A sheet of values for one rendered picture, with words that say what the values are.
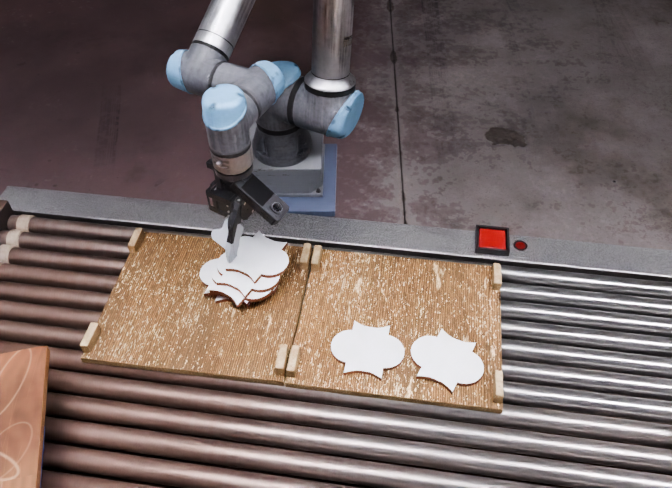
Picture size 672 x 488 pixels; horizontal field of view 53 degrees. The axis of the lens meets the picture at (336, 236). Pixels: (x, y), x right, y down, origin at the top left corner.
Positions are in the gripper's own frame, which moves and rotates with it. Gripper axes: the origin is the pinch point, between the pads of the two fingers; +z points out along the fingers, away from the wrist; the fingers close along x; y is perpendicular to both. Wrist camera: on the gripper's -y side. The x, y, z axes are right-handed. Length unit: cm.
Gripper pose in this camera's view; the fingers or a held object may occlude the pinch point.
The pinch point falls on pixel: (253, 240)
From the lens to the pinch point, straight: 140.8
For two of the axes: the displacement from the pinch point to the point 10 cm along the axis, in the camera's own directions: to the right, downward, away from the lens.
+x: -4.9, 6.4, -5.9
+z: 0.2, 6.9, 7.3
